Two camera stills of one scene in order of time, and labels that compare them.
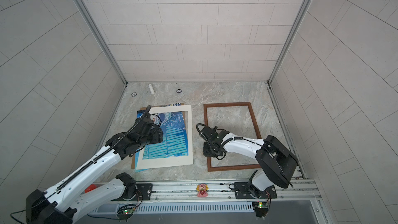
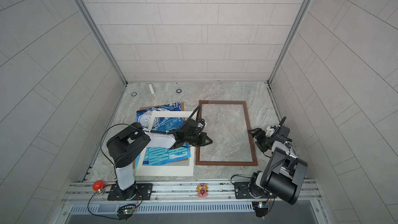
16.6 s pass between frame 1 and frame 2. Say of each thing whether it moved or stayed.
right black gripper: moved
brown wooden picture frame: moved
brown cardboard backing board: stayed
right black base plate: stayed
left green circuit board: stayed
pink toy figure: stayed
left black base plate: stayed
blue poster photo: stayed
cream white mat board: moved
